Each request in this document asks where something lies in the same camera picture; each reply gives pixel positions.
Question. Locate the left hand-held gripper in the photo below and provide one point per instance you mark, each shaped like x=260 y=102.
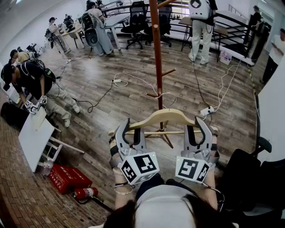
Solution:
x=142 y=165

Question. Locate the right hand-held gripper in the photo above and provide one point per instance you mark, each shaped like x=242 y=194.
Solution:
x=189 y=169

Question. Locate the light wooden hanger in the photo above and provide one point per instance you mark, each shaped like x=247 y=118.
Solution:
x=167 y=115

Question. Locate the brown wooden coat stand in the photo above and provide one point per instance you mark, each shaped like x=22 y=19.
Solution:
x=155 y=44

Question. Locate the person's right forearm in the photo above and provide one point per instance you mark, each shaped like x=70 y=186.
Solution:
x=210 y=196

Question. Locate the person's left forearm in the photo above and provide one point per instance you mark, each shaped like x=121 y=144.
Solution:
x=123 y=200

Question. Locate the person's right hand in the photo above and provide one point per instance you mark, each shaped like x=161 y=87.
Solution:
x=215 y=155

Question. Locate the person's left hand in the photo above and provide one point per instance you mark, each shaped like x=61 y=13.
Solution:
x=114 y=164

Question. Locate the white power strip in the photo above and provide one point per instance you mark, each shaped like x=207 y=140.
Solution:
x=117 y=81
x=207 y=111

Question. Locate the black wrist band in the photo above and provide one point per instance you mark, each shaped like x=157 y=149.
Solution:
x=121 y=184

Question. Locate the person's dark trousers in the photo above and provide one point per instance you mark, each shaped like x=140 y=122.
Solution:
x=149 y=184

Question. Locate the silver bangle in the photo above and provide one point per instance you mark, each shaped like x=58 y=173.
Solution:
x=122 y=193

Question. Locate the black padded chair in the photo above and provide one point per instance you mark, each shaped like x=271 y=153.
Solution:
x=240 y=178

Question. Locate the red fire extinguisher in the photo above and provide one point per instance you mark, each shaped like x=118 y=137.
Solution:
x=88 y=192

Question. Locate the red fire extinguisher box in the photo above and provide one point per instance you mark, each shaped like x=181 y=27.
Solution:
x=66 y=178

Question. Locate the person's white shirt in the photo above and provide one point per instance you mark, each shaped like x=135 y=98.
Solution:
x=162 y=209

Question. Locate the small white box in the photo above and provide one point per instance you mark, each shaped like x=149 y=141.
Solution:
x=225 y=58

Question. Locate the clear plastic bottle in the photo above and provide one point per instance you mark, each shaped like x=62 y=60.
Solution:
x=47 y=169

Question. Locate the white tipped table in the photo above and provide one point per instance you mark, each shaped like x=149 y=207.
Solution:
x=33 y=142

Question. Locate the brown wooden table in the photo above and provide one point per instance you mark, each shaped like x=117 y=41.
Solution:
x=221 y=31

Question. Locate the black metal railing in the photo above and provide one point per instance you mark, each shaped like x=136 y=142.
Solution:
x=247 y=40

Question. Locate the dark tall cabinet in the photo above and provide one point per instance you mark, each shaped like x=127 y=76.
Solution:
x=260 y=42

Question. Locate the black bag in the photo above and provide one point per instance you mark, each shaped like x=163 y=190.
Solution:
x=13 y=115

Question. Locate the white desk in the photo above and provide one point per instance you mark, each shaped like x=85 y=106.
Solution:
x=115 y=21

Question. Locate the light wooden desk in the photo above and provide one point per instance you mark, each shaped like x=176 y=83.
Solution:
x=74 y=30

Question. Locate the black office chair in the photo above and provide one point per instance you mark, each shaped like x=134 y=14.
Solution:
x=165 y=20
x=138 y=15

